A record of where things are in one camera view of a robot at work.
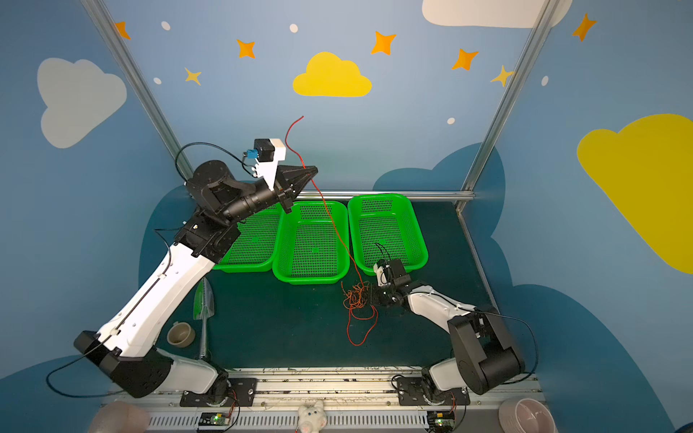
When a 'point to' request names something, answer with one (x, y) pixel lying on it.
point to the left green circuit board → (214, 419)
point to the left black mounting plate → (242, 393)
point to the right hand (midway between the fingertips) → (372, 292)
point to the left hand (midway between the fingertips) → (312, 161)
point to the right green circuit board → (440, 419)
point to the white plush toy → (311, 418)
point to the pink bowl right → (525, 415)
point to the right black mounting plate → (412, 391)
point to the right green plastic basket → (383, 227)
